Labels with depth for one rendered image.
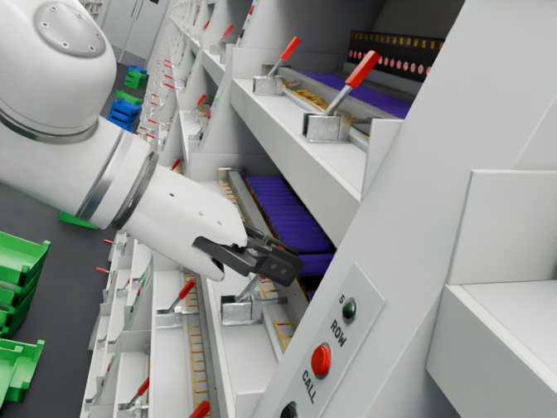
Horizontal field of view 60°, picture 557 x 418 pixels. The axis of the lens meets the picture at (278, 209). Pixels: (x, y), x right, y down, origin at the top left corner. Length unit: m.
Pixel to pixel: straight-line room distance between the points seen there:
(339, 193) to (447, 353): 0.14
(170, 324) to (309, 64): 0.51
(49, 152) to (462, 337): 0.30
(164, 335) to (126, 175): 0.44
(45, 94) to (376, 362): 0.26
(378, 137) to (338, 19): 0.64
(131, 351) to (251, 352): 0.64
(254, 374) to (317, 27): 0.63
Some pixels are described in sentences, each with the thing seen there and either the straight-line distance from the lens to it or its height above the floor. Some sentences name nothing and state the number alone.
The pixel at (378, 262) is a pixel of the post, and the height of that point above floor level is 1.13.
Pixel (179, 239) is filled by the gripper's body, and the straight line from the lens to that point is 0.40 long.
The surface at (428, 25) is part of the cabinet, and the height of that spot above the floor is 1.34.
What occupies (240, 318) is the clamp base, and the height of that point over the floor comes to 0.96.
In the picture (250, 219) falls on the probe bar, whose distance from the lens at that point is 0.68.
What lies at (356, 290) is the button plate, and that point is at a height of 1.11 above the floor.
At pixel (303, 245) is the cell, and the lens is 0.62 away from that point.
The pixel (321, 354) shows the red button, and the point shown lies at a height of 1.07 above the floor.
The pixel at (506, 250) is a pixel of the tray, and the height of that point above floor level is 1.17.
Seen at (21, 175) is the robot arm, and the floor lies 1.05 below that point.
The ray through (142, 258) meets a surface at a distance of 1.43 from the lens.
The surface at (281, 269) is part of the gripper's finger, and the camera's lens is 0.46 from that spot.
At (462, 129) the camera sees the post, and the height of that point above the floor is 1.21.
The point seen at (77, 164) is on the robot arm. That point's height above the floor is 1.08.
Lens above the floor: 1.20
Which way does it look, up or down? 15 degrees down
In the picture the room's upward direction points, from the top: 25 degrees clockwise
